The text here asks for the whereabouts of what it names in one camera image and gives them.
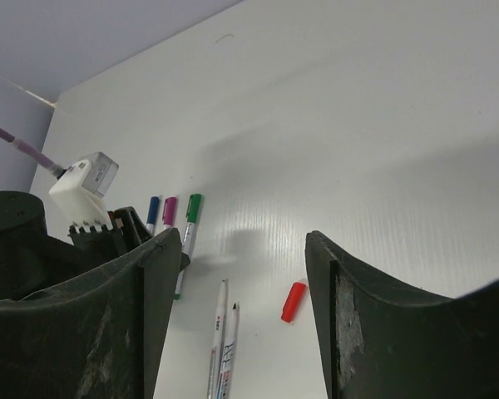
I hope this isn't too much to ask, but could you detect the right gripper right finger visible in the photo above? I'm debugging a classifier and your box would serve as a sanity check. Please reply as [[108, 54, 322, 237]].
[[305, 231, 499, 398]]

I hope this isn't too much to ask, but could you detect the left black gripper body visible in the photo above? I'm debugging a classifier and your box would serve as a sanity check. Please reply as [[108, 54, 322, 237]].
[[0, 191, 152, 300]]

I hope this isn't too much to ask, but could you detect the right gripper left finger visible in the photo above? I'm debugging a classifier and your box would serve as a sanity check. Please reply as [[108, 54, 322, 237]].
[[0, 229, 181, 398]]

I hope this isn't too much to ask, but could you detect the yellow pen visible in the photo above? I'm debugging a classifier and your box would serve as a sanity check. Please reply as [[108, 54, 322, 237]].
[[207, 279, 229, 399]]

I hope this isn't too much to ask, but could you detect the green pen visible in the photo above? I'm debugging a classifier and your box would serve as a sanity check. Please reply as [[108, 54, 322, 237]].
[[175, 222, 195, 300]]

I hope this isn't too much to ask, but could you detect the purple pen cap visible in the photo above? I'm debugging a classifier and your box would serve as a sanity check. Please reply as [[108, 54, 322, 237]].
[[161, 196, 177, 226]]

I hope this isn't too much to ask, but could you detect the blue pen cap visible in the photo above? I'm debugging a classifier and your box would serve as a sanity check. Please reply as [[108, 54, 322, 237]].
[[146, 196, 161, 225]]

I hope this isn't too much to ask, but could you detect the green pen cap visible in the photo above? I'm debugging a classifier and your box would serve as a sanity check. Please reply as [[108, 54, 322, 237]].
[[185, 193, 203, 224]]

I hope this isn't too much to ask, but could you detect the blue pen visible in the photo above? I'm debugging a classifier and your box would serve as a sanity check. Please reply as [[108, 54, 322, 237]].
[[146, 223, 155, 236]]

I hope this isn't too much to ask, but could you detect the red pen cap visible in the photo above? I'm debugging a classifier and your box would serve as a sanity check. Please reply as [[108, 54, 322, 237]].
[[281, 280, 308, 323]]

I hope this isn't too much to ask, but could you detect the red pen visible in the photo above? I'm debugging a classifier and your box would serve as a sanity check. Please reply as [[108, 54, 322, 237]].
[[216, 303, 240, 399]]

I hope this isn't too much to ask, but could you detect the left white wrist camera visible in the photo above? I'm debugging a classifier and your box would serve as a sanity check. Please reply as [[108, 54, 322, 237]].
[[49, 152, 119, 232]]

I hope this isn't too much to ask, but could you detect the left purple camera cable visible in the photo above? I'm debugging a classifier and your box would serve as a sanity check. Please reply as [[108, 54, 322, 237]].
[[0, 116, 66, 174]]

